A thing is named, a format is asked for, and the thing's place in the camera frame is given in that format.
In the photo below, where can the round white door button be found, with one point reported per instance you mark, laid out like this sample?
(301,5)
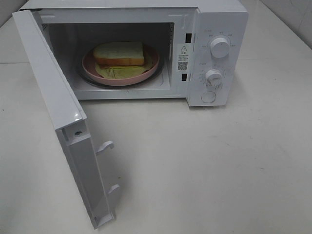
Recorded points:
(208,97)

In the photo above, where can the toast sandwich with lettuce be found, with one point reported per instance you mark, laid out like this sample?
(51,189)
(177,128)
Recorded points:
(120,53)

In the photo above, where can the pink round plate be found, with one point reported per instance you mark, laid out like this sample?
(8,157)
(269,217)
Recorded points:
(121,75)

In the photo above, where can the lower white timer knob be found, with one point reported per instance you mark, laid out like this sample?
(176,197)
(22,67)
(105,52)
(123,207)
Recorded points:
(213,77)

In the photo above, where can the white warning label sticker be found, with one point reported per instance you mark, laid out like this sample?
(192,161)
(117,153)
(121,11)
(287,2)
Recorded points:
(183,57)

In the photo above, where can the white microwave oven body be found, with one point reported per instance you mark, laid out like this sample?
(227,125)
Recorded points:
(73,27)

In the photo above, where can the upper white dial knob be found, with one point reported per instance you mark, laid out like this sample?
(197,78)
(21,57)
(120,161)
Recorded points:
(220,46)

